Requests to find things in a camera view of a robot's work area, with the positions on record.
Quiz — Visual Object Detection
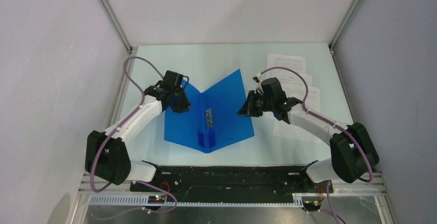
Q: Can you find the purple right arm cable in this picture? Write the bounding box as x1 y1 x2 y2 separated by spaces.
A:
259 66 375 224

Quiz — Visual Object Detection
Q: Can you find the blue plastic folder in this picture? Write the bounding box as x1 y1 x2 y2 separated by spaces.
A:
164 70 255 153

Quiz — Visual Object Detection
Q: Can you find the left aluminium frame post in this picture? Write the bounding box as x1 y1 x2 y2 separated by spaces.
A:
98 0 133 54

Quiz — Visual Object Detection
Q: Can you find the right aluminium frame post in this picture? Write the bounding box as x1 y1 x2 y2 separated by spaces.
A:
329 0 364 54

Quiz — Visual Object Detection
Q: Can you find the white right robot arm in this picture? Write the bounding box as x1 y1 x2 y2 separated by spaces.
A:
237 78 380 192

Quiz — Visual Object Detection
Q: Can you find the top white paper sheet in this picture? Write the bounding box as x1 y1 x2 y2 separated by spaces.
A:
266 53 307 74

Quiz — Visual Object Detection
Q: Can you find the grey slotted cable duct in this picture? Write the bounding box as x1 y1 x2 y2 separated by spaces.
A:
90 195 305 208

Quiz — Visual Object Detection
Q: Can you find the bottom white paper sheet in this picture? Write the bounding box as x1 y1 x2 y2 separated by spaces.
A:
263 83 322 144

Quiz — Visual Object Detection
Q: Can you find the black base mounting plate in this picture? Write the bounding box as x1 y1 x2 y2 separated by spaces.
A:
151 165 333 203

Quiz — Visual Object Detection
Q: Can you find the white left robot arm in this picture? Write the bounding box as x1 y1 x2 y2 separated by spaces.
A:
85 71 191 191

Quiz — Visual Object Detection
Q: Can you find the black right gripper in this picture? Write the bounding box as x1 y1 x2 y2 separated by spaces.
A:
237 90 274 117

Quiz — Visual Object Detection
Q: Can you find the aluminium frame post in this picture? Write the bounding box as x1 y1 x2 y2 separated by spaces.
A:
329 0 364 54
98 0 133 54

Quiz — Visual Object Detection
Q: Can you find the right controller board with leds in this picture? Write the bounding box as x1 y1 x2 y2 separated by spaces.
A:
302 200 321 212

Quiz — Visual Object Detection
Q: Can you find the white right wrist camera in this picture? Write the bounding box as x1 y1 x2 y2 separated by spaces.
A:
253 74 263 83

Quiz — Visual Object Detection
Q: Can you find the left controller board with leds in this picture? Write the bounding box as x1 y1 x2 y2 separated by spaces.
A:
147 195 166 204

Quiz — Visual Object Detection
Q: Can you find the controller board with leds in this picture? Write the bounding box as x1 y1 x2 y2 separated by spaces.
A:
302 200 321 212
147 195 166 204

